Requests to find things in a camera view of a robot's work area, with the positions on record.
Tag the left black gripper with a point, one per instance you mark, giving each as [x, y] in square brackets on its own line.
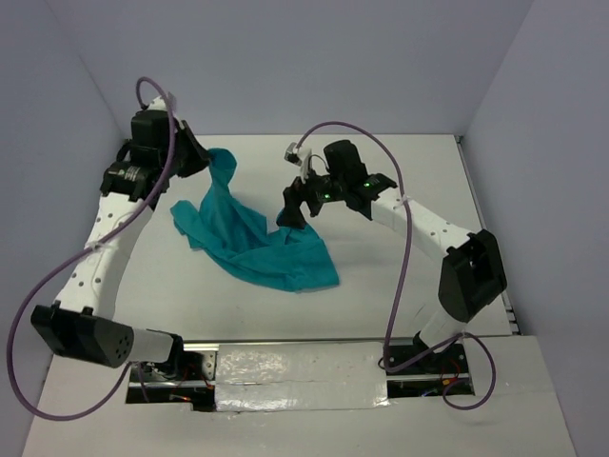
[200, 157]

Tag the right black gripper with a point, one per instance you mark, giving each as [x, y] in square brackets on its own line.
[295, 195]

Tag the teal t shirt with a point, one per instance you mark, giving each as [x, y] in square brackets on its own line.
[237, 238]

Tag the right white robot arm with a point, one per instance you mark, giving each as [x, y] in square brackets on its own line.
[471, 269]

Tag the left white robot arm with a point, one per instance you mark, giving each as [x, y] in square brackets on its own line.
[80, 323]

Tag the silver taped panel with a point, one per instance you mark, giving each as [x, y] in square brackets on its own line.
[298, 377]

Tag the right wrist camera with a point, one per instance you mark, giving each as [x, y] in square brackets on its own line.
[296, 155]

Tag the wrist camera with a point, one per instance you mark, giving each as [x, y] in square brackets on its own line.
[165, 104]
[296, 155]

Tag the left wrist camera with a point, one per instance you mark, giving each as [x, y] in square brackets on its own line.
[165, 104]

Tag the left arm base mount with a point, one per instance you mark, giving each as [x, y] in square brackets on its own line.
[192, 384]

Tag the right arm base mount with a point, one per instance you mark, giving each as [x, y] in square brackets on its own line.
[426, 378]

